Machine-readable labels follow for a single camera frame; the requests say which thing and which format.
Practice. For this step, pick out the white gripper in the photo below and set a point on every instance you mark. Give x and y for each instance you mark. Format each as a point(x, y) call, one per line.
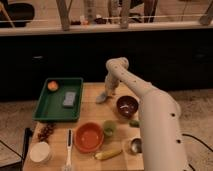
point(111, 84)

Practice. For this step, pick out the grey-blue towel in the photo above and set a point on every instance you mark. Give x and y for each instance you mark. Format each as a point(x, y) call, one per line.
point(101, 98)

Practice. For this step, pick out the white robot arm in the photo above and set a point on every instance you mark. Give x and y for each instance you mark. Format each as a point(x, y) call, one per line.
point(162, 142)

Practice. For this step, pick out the dark maroon bowl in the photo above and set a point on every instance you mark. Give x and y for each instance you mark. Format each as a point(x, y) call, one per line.
point(127, 106)

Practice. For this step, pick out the red-orange bowl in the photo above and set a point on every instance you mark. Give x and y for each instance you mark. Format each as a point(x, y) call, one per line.
point(88, 137)

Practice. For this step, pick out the green cup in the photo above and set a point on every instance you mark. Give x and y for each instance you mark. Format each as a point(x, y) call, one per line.
point(109, 128)

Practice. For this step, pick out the grey sponge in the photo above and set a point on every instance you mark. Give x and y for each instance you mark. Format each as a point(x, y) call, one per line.
point(69, 99)

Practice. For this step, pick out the green chili pepper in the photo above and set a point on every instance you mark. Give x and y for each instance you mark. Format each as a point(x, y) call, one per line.
point(134, 123)

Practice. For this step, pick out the green plastic tray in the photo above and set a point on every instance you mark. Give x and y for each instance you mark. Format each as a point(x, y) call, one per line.
point(50, 104)

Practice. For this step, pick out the orange fruit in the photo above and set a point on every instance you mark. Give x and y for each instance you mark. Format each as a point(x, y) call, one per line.
point(53, 86)

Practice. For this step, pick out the small metal cup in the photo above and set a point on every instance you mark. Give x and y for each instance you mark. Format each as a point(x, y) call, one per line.
point(136, 145)

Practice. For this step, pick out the yellow corn cob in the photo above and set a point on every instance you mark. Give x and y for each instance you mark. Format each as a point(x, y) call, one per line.
point(107, 154)

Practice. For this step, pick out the dark grape bunch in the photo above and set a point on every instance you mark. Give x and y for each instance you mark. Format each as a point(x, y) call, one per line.
point(45, 132)

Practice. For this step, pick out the white round container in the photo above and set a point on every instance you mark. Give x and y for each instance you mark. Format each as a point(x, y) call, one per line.
point(40, 152)

